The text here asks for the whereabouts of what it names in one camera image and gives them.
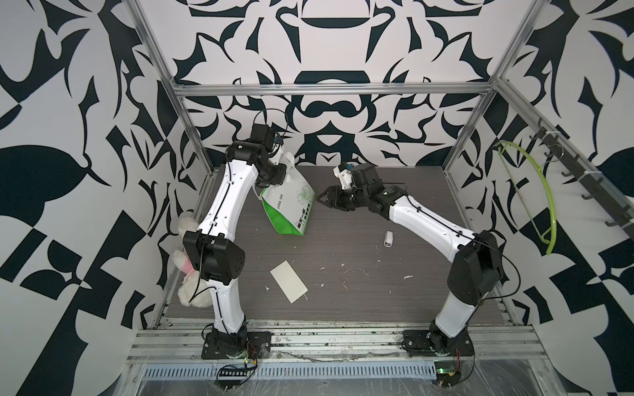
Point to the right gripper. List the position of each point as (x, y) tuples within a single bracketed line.
[(334, 192)]

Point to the cream paper receipt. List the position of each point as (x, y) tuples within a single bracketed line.
[(289, 282)]

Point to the white green paper bag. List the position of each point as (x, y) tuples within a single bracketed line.
[(288, 206)]

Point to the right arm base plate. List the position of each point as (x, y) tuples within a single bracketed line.
[(434, 343)]

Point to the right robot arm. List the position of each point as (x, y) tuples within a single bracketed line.
[(475, 257)]

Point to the small white stapler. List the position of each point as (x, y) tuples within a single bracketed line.
[(388, 239)]

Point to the black hook rail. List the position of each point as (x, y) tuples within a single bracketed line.
[(596, 183)]

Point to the white plush bunny pink shirt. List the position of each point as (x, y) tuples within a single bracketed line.
[(191, 291)]

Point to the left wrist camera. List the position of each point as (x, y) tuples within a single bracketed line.
[(270, 137)]

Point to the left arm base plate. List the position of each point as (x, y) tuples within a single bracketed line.
[(253, 345)]

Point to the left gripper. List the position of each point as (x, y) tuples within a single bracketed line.
[(281, 171)]

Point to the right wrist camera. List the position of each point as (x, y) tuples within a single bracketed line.
[(344, 175)]

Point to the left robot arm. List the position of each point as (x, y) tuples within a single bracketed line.
[(211, 248)]

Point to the green tube on wall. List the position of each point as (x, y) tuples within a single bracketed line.
[(532, 189)]

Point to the aluminium frame crossbar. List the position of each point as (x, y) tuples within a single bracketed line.
[(331, 89)]

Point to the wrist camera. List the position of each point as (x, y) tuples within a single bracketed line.
[(270, 137), (344, 175)]

